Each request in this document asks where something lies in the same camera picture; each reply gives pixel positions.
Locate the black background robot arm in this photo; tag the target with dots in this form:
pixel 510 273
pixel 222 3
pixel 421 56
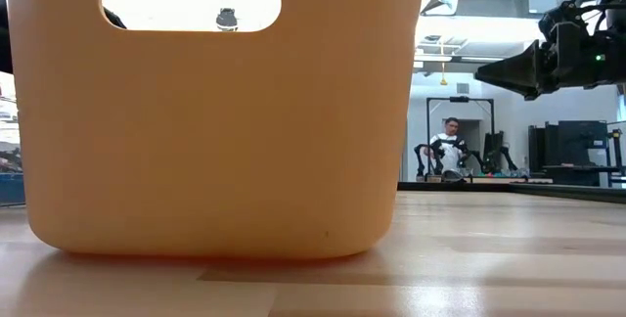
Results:
pixel 494 153
pixel 419 158

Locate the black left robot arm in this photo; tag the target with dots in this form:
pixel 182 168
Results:
pixel 5 23

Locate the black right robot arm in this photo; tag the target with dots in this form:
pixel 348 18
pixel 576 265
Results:
pixel 613 1

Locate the black equipment cabinet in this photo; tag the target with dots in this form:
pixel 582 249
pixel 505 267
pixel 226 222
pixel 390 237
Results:
pixel 572 146

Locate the yellow hanging fixture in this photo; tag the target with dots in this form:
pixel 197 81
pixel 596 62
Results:
pixel 443 81

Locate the person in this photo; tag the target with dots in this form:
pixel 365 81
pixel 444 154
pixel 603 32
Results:
pixel 451 125

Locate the black side table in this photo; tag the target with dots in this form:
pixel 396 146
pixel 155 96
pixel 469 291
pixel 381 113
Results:
pixel 577 170

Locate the grey overhead bar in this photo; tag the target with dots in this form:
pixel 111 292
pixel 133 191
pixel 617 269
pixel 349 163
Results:
pixel 433 58

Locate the dark hanging lamp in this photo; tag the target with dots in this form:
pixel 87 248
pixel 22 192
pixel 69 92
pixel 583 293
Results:
pixel 226 18

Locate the orange plastic bin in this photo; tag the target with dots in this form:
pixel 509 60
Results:
pixel 215 136

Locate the blue storage bin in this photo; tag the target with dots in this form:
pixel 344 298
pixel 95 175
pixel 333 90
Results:
pixel 12 190

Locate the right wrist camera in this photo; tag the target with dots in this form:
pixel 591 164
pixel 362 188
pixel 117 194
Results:
pixel 550 21

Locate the black gantry frame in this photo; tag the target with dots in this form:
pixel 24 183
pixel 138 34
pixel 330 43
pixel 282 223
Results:
pixel 460 99

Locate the black table frame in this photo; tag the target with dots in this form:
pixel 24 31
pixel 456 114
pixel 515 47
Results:
pixel 596 192

